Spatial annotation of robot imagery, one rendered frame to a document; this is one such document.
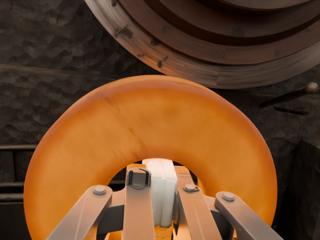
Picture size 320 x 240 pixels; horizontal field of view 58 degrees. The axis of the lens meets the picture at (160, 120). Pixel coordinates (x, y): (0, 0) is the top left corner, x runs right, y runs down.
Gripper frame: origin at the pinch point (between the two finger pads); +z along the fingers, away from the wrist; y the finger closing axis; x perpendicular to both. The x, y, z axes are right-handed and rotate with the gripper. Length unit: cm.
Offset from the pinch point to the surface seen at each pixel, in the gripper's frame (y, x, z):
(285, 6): 13.7, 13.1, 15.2
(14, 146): -20.9, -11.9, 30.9
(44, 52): -18.2, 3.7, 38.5
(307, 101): 30.3, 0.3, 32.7
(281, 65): 18.9, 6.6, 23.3
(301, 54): 21.5, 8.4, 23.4
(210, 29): 7.0, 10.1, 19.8
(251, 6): 9.9, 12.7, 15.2
